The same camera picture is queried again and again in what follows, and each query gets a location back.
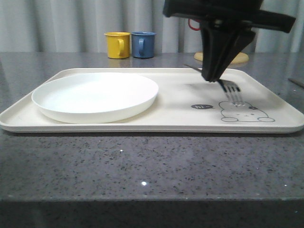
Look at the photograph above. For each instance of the silver metal fork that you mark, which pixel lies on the silver metal fork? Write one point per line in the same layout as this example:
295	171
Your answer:
232	91

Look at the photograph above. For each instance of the yellow enamel mug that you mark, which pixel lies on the yellow enamel mug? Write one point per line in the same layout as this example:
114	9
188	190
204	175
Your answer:
118	44

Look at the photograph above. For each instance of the red enamel mug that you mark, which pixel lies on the red enamel mug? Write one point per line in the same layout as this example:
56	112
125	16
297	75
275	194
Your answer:
194	24

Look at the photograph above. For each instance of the white round plate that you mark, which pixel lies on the white round plate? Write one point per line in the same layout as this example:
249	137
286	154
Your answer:
94	98

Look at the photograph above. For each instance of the wooden mug tree stand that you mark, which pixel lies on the wooden mug tree stand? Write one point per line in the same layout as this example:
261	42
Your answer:
240	58

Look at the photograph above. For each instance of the blue enamel mug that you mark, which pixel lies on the blue enamel mug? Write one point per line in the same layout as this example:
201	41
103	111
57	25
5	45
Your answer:
143	44

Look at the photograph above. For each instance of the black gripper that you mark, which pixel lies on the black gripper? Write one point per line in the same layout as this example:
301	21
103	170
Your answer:
220	44

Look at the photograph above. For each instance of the cream rabbit serving tray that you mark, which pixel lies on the cream rabbit serving tray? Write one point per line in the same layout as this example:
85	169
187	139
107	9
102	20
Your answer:
185	103

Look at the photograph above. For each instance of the grey pleated curtain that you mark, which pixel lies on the grey pleated curtain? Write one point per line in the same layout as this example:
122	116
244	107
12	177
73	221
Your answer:
80	25

